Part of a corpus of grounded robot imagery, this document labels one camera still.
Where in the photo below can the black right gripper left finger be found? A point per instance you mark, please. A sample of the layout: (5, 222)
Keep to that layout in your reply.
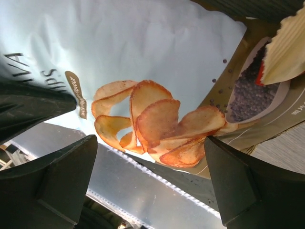
(48, 192)

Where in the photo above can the light blue cassava chips bag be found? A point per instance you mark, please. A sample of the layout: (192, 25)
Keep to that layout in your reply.
(155, 78)

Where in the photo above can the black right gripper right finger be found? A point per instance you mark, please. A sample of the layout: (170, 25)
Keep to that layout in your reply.
(251, 193)

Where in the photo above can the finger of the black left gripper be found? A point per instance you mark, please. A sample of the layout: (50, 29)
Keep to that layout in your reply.
(23, 106)

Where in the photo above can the beige orange cassava chips bag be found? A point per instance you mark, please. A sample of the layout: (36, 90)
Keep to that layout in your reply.
(285, 54)

